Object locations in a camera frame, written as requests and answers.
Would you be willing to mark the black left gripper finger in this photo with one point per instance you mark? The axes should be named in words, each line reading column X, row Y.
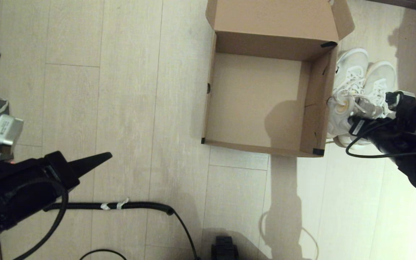
column 89, row 163

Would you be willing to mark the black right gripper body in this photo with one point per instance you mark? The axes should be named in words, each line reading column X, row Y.
column 377, row 131

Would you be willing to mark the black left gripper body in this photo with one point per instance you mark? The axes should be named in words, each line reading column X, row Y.
column 24, row 187

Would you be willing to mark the white mesh sneaker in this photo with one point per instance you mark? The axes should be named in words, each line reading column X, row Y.
column 383, row 74
column 354, row 59

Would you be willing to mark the brown cardboard shoe box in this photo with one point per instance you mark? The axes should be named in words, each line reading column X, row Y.
column 258, row 101

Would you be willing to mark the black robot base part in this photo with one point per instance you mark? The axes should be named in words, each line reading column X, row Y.
column 224, row 249

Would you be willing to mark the white tape strip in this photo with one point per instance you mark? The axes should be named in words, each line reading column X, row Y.
column 105, row 206

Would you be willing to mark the dark wooden furniture edge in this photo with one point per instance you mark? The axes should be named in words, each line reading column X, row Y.
column 410, row 4

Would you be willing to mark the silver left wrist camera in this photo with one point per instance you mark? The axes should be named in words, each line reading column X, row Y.
column 5, row 133

